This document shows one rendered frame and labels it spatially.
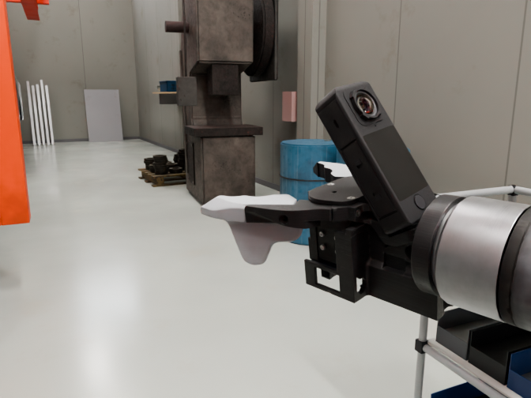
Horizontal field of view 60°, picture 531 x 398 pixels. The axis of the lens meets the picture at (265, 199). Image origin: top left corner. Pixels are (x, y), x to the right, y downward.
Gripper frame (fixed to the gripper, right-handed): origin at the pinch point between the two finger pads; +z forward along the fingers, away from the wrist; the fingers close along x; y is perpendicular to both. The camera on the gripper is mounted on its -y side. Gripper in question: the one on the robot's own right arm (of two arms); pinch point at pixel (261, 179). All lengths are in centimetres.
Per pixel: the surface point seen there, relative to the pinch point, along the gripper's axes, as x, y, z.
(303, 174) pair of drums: 246, 94, 239
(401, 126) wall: 344, 68, 204
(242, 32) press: 326, -34, 398
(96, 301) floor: 55, 132, 249
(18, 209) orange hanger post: 32, 67, 280
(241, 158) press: 301, 107, 396
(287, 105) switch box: 368, 54, 379
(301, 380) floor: 94, 138, 100
